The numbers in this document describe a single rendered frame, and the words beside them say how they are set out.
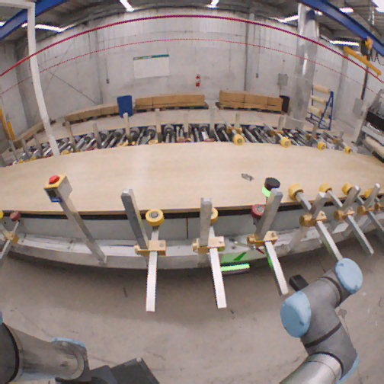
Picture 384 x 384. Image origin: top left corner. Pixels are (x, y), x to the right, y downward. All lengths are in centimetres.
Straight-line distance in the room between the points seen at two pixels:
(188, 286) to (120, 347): 79
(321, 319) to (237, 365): 120
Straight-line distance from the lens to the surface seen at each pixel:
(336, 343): 40
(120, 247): 111
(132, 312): 159
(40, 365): 42
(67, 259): 112
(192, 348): 149
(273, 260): 78
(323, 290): 41
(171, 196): 90
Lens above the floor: 149
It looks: 40 degrees down
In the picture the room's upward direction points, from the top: straight up
